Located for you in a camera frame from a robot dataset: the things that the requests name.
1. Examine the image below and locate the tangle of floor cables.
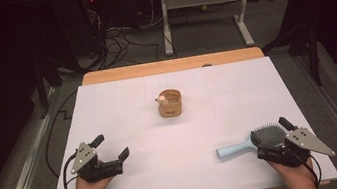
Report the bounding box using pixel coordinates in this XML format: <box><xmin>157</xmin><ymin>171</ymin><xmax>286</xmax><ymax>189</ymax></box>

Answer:
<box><xmin>84</xmin><ymin>0</ymin><xmax>163</xmax><ymax>72</ymax></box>

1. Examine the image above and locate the small pale animal figure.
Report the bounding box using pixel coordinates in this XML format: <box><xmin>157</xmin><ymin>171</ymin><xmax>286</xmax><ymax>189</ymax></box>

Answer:
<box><xmin>153</xmin><ymin>93</ymin><xmax>170</xmax><ymax>107</ymax></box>

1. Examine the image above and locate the black floor cable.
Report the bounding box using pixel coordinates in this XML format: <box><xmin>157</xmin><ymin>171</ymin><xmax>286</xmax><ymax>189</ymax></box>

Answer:
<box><xmin>35</xmin><ymin>88</ymin><xmax>92</xmax><ymax>181</ymax></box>

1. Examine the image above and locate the black computer tower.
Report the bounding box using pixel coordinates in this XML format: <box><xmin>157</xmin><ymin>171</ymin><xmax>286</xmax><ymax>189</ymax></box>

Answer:
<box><xmin>81</xmin><ymin>0</ymin><xmax>112</xmax><ymax>60</ymax></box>

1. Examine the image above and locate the right hand-held gripper cable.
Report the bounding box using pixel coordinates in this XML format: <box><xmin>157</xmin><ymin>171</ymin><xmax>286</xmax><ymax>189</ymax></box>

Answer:
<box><xmin>285</xmin><ymin>142</ymin><xmax>325</xmax><ymax>189</ymax></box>

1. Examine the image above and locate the person's right hand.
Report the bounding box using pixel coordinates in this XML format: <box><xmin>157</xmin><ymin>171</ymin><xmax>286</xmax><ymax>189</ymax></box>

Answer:
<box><xmin>266</xmin><ymin>153</ymin><xmax>317</xmax><ymax>189</ymax></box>

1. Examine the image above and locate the white table sheet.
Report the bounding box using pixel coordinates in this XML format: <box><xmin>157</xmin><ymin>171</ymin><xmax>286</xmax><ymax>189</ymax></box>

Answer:
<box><xmin>32</xmin><ymin>49</ymin><xmax>337</xmax><ymax>189</ymax></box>

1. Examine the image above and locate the light blue hairbrush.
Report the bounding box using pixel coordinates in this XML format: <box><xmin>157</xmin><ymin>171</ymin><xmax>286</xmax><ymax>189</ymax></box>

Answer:
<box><xmin>213</xmin><ymin>121</ymin><xmax>290</xmax><ymax>161</ymax></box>

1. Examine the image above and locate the hand-held gripper cable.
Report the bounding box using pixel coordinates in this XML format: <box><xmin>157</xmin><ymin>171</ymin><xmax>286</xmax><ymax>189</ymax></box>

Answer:
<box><xmin>58</xmin><ymin>151</ymin><xmax>84</xmax><ymax>189</ymax></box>
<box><xmin>285</xmin><ymin>142</ymin><xmax>325</xmax><ymax>189</ymax></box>

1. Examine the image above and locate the left hand-held gripper cable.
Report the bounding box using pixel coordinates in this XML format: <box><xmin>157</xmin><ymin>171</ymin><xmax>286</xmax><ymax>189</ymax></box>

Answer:
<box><xmin>58</xmin><ymin>151</ymin><xmax>84</xmax><ymax>189</ymax></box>

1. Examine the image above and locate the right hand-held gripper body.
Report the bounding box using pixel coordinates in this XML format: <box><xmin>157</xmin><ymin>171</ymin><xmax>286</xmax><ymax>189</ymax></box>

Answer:
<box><xmin>254</xmin><ymin>122</ymin><xmax>337</xmax><ymax>174</ymax></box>

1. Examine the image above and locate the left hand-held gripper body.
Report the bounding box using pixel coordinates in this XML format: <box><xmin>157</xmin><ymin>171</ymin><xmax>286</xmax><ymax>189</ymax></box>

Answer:
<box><xmin>67</xmin><ymin>136</ymin><xmax>126</xmax><ymax>187</ymax></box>

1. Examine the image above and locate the wooden cup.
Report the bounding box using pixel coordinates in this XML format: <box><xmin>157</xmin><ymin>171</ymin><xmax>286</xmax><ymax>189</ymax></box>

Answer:
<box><xmin>155</xmin><ymin>87</ymin><xmax>186</xmax><ymax>120</ymax></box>

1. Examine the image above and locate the wooden table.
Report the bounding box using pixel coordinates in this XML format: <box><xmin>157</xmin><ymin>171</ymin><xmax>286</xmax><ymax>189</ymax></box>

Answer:
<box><xmin>30</xmin><ymin>37</ymin><xmax>337</xmax><ymax>189</ymax></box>

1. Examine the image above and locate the person's left hand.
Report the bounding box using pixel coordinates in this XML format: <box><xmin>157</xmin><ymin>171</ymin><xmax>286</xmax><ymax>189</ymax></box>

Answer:
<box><xmin>71</xmin><ymin>157</ymin><xmax>116</xmax><ymax>189</ymax></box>

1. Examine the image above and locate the black stand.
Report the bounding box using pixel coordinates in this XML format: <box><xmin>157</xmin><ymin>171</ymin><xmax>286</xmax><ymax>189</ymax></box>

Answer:
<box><xmin>29</xmin><ymin>54</ymin><xmax>71</xmax><ymax>121</ymax></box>
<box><xmin>258</xmin><ymin>16</ymin><xmax>327</xmax><ymax>95</ymax></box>

